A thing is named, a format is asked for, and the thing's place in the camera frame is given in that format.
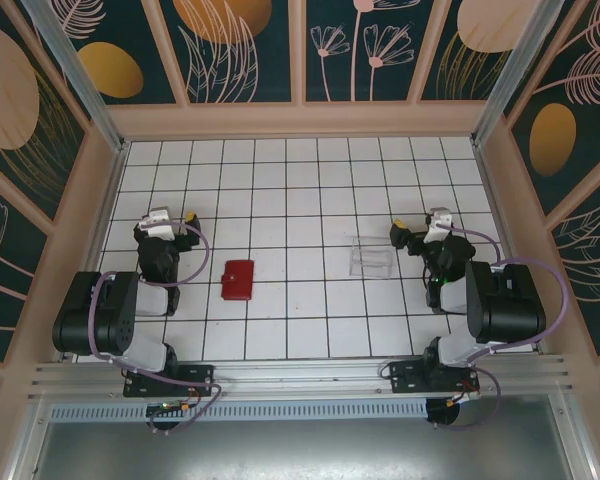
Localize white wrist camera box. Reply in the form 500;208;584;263
138;208;186;240
426;208;454;244

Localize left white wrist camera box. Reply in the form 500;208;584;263
138;208;186;240

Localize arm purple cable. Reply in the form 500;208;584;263
88;222;225;435
432;223;570;431

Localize aluminium mounting rail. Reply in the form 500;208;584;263
27;354;574;401

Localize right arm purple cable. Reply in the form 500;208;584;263
432;223;570;431

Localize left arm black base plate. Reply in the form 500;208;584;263
123;363;216;399

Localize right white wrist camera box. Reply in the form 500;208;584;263
426;208;454;244

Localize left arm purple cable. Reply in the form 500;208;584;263
88;222;225;435

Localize grey slotted cable duct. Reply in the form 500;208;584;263
49;399;431;421

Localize grey metal sheet panel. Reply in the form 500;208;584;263
27;417;581;480

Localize red card holder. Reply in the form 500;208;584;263
219;259;255;302

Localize aluminium corner post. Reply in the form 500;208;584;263
22;0;131;151
469;0;569;146

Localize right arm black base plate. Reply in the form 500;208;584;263
388;359;481;396

